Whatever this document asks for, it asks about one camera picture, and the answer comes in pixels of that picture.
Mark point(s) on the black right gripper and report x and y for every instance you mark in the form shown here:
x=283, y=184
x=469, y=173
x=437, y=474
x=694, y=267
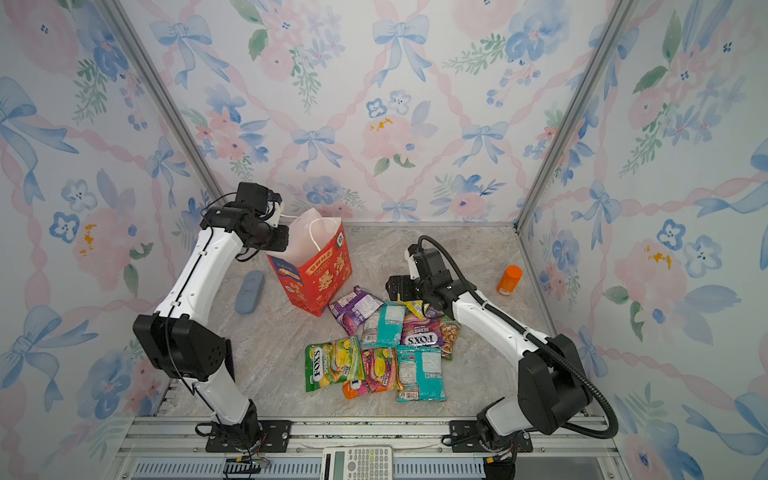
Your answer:
x=404, y=283

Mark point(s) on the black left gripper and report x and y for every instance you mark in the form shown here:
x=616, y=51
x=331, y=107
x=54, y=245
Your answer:
x=284, y=239

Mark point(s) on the yellow snack packet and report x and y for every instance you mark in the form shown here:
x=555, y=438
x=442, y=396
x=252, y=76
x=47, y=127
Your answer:
x=420, y=309

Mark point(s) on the teal snack packet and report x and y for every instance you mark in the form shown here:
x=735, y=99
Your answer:
x=420, y=375
x=384, y=328

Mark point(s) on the red paper gift bag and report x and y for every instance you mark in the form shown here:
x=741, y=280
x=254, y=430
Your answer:
x=315, y=264

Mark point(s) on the orange pink Fox's candy bag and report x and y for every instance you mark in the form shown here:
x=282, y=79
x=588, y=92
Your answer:
x=380, y=373

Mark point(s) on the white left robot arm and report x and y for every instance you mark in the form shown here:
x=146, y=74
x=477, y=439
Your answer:
x=176, y=338

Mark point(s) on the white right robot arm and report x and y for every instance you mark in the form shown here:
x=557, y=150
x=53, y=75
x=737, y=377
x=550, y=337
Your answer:
x=551, y=388

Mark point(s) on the purple Fox's candy bag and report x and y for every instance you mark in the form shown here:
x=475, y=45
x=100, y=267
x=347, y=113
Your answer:
x=421, y=332

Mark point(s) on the green Fox's candy bag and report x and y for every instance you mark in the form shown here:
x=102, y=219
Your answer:
x=332, y=363

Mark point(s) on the green nut snack packet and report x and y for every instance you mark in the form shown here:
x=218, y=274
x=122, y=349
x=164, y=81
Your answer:
x=450, y=330

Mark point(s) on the blue fabric case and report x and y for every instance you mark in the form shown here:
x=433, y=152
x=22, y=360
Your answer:
x=249, y=294

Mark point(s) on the orange bottle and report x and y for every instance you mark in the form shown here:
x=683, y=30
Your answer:
x=509, y=280

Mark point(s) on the purple snack packet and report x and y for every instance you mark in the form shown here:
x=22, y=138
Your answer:
x=354, y=309

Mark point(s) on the grey calculator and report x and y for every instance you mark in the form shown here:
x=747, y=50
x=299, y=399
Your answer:
x=357, y=463

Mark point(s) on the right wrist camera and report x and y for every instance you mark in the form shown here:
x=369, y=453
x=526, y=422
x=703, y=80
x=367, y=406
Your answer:
x=424, y=262

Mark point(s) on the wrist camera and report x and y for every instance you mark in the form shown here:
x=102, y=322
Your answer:
x=424, y=262
x=258, y=199

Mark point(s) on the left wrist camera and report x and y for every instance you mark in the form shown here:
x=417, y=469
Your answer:
x=258, y=199

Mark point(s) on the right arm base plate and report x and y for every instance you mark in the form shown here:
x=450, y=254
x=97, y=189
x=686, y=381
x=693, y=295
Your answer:
x=476, y=437

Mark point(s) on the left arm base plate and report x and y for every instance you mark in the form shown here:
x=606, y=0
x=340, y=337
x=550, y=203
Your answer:
x=263, y=436

